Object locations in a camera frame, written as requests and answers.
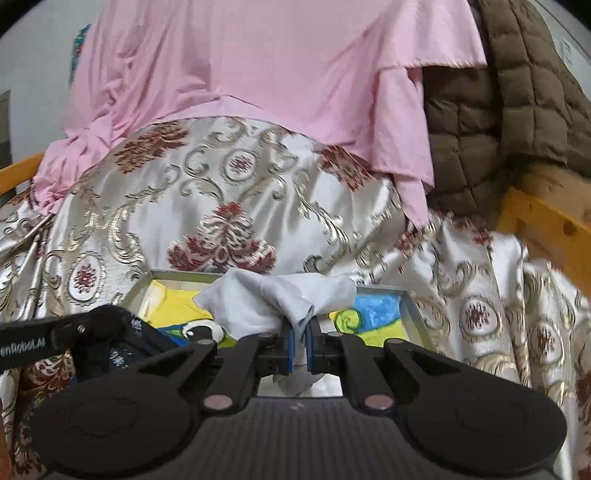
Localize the brown quilted jacket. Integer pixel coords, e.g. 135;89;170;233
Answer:
422;0;587;217

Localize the pink cloth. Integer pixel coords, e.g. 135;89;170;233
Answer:
34;0;488;229

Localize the floral satin blanket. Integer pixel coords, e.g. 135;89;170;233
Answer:
0;117;591;480

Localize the metal tray with painted bottom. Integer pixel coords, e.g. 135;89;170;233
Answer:
122;270;432;398

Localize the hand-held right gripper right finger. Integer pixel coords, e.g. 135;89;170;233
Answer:
305;318;463;412

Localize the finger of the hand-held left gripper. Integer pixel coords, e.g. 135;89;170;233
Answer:
85;305;148;344

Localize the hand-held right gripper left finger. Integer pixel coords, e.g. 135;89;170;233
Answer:
137;320;297;412

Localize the white cloth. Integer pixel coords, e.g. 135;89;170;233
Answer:
193;270;357;398

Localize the teal patterned cloth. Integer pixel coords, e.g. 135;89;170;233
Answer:
68;24;92;85

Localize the black printed cloth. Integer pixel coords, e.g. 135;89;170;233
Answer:
69;318;188;385

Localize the orange wooden bed frame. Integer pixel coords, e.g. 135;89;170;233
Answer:
0;153;591;280

